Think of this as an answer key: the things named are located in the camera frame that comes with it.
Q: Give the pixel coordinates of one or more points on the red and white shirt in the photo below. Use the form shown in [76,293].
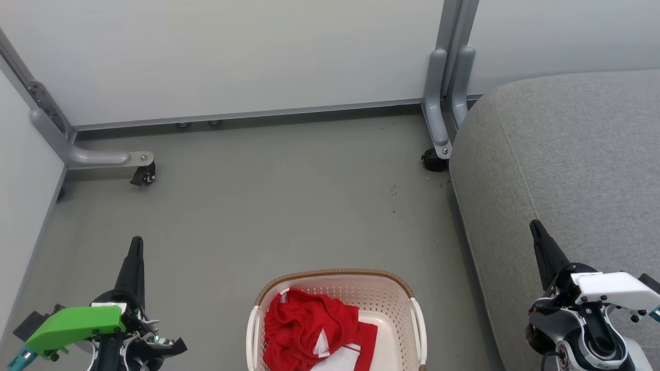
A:
[299,330]

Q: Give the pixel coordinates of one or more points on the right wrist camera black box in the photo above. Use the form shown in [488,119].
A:
[650,283]

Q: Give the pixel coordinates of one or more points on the grey partition bottom rail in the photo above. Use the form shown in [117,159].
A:
[258,116]

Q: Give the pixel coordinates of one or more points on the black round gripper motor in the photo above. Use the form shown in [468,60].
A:
[170,346]

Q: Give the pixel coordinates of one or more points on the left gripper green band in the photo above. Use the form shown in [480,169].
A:
[72,322]

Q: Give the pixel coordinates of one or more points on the grey partition frame double foot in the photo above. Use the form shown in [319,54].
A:
[437,103]

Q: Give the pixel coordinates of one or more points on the grey partition frame single foot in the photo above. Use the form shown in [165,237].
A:
[87,157]

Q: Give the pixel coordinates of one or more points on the white perforated laundry basket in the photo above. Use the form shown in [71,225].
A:
[381,299]

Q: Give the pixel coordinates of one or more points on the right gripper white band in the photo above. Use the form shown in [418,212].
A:
[613,288]

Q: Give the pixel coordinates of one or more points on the grey fabric sofa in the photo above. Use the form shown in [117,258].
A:
[567,154]

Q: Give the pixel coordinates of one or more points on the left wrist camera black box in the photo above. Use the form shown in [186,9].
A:
[31,322]

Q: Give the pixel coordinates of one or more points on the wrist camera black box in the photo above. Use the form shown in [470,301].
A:
[650,283]
[31,322]

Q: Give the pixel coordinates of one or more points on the black caster wheel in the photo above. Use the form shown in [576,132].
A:
[433,162]
[144,175]

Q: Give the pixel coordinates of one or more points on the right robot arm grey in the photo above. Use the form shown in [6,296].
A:
[598,340]

